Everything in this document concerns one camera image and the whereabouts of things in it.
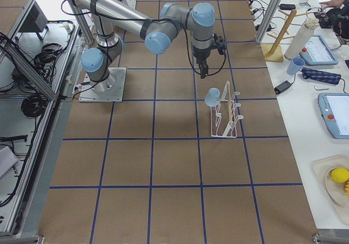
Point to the teach pendant far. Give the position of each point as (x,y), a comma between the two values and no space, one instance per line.
(316,52)

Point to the black power adapter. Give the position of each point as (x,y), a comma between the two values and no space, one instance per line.
(282,87)

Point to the blue cup on side table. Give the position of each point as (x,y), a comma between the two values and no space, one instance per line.
(295,65)

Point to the yellow lemon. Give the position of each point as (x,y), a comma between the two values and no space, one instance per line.
(339,175)

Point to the cream tray with fruit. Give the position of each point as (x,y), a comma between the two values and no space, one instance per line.
(334,191)

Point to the teach pendant near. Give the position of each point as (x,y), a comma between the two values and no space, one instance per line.
(334,110)

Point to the white wire cup rack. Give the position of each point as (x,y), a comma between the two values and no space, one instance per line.
(224,117)

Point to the teach pendant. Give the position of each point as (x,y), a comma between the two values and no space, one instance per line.
(334,110)
(316,52)

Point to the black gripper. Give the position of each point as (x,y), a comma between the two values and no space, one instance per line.
(201,55)

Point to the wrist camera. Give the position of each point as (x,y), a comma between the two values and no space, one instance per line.
(219,43)

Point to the white thermos bottle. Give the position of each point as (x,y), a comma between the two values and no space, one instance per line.
(303,35)

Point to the light blue plastic cup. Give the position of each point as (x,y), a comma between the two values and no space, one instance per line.
(212,97)

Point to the aluminium frame post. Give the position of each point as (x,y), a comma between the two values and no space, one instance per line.
(273,4)

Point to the wooden mug tree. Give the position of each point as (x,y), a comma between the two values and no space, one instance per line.
(273,53)

